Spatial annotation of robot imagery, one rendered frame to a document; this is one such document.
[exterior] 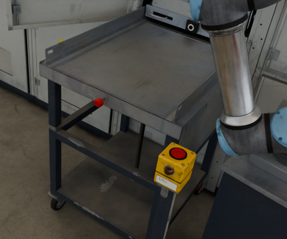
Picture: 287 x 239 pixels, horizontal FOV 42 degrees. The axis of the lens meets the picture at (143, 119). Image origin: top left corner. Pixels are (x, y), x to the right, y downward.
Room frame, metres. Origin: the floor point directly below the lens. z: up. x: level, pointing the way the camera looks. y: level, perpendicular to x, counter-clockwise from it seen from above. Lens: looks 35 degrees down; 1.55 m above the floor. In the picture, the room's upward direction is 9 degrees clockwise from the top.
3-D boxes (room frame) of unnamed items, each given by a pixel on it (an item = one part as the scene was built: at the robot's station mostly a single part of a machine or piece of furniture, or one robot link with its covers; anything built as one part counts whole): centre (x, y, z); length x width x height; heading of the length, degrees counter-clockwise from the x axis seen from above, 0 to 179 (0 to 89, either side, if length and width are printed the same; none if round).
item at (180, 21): (1.79, -0.18, 0.89); 0.54 x 0.05 x 0.06; 64
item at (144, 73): (1.43, 0.00, 0.82); 0.68 x 0.62 x 0.06; 154
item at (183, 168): (0.79, -0.11, 0.85); 0.08 x 0.08 x 0.10; 64
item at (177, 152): (0.79, -0.11, 0.90); 0.04 x 0.04 x 0.02
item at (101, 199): (1.43, 0.00, 0.46); 0.64 x 0.58 x 0.66; 154
